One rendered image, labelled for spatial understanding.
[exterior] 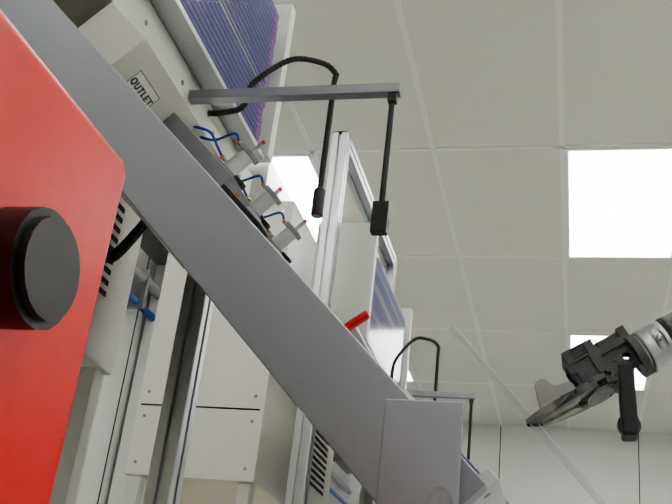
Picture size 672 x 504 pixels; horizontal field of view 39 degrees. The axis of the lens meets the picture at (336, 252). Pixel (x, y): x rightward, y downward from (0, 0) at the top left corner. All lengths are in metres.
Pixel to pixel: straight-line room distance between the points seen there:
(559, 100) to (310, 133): 1.18
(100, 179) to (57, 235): 0.07
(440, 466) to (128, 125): 0.40
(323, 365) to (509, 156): 4.03
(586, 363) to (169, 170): 0.94
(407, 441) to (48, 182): 0.32
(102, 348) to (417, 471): 0.97
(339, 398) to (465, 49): 3.39
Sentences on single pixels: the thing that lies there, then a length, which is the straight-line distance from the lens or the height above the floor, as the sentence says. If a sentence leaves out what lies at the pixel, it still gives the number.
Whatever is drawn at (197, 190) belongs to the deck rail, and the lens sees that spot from 0.77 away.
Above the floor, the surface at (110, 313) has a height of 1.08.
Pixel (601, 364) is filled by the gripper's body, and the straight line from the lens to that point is 1.57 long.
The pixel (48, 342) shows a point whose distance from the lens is 0.36.
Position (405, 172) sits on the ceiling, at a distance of 4.86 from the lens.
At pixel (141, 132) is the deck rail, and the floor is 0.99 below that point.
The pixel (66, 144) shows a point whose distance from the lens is 0.37.
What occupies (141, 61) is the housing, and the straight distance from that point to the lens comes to 1.17.
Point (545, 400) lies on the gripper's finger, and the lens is 1.56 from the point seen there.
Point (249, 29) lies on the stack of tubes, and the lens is 1.59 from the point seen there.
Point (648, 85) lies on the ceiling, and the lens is 4.22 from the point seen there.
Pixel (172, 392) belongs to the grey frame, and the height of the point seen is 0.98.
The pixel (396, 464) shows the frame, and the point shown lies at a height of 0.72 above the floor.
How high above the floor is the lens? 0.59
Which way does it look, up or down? 25 degrees up
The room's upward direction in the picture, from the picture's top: 7 degrees clockwise
